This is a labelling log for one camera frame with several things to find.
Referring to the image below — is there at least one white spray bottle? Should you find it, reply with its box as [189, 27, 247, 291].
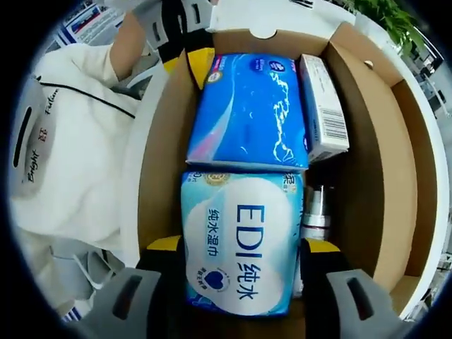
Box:
[299, 183, 336, 248]

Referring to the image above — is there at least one potted green plant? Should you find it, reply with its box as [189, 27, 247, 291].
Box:
[352, 0, 429, 54]

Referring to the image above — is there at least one white chest-worn device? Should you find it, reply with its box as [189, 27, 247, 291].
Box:
[9, 79, 45, 194]

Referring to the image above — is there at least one wall poster board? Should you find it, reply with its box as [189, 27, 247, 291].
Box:
[59, 0, 129, 47]

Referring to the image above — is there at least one light blue wet wipes pack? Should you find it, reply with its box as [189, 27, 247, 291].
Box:
[180, 171, 304, 317]

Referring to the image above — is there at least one brown cardboard shoe box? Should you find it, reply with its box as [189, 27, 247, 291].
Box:
[136, 20, 441, 339]

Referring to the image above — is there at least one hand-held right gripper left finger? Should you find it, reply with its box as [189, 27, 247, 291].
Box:
[79, 237, 188, 339]

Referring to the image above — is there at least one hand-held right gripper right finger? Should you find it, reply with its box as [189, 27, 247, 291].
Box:
[299, 238, 406, 339]

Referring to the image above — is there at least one blue soft tissue pack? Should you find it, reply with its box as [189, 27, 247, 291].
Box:
[186, 53, 310, 169]

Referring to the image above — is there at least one white carton box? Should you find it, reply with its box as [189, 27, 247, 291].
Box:
[299, 53, 350, 163]

